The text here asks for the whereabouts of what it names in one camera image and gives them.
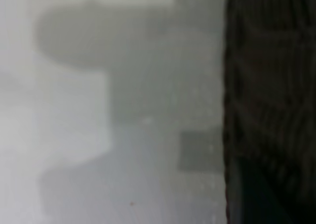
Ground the black woven wicker basket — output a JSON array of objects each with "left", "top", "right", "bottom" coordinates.
[{"left": 222, "top": 0, "right": 316, "bottom": 224}]

